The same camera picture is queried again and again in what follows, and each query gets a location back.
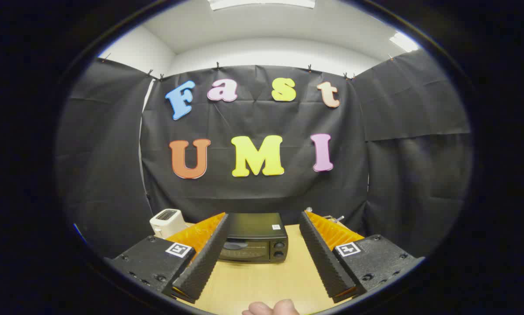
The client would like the ceiling light panel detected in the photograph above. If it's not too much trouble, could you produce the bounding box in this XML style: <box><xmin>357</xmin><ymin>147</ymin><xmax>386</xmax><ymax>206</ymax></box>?
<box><xmin>389</xmin><ymin>31</ymin><xmax>420</xmax><ymax>53</ymax></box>
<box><xmin>207</xmin><ymin>0</ymin><xmax>316</xmax><ymax>11</ymax></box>

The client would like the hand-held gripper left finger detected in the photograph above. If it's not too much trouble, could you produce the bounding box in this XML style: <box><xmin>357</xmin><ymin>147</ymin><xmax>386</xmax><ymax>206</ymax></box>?
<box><xmin>104</xmin><ymin>213</ymin><xmax>231</xmax><ymax>304</ymax></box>

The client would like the white bread toaster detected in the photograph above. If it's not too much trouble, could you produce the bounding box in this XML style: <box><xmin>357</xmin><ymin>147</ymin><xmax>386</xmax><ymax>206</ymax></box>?
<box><xmin>150</xmin><ymin>209</ymin><xmax>189</xmax><ymax>239</ymax></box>

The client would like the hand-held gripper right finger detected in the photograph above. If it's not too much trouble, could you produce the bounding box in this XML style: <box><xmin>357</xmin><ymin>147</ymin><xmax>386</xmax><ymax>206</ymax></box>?
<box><xmin>299</xmin><ymin>211</ymin><xmax>425</xmax><ymax>304</ymax></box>

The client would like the black toaster oven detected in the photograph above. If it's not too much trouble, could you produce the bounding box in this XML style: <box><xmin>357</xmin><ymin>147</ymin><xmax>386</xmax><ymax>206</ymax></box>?
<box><xmin>218</xmin><ymin>213</ymin><xmax>288</xmax><ymax>263</ymax></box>

